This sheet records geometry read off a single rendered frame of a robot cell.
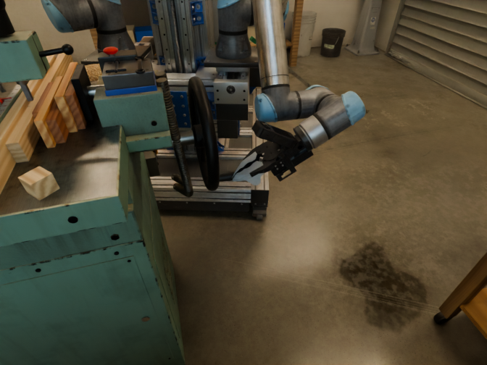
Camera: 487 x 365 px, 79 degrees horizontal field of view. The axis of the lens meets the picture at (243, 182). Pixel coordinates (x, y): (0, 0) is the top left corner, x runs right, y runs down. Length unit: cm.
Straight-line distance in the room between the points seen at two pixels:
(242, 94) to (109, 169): 76
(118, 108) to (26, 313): 51
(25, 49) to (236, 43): 81
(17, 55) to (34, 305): 52
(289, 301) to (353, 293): 29
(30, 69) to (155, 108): 22
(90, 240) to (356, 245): 128
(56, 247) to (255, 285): 93
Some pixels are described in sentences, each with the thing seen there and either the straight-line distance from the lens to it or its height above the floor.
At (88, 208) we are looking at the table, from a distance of 52.
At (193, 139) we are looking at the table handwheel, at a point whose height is 81.
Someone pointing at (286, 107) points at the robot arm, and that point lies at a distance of 80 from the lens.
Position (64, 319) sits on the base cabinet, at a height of 50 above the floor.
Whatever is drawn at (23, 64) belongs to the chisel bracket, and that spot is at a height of 103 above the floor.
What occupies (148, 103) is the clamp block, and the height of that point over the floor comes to 94.
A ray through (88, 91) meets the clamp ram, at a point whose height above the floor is 96.
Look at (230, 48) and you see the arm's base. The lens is 129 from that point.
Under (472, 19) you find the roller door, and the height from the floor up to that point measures 60.
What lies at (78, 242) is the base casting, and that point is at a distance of 68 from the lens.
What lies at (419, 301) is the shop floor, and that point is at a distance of 157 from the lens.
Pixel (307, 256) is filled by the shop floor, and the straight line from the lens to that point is 153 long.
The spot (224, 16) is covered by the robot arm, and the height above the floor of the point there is 97.
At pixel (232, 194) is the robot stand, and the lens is 151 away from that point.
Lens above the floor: 121
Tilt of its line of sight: 40 degrees down
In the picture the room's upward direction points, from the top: straight up
